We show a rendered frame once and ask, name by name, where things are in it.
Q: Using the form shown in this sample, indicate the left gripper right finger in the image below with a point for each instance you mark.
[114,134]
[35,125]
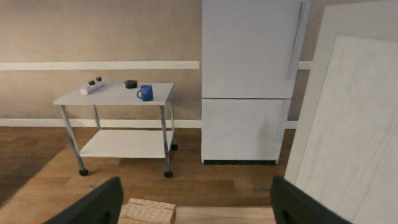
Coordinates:
[291,205]

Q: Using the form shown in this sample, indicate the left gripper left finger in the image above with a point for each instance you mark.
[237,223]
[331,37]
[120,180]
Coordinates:
[100,206]

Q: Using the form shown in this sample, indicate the light wooden block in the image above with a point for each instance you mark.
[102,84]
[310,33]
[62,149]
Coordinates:
[139,211]

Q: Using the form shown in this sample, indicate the light grey panel with slot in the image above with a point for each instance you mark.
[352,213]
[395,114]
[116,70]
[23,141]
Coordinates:
[345,149]

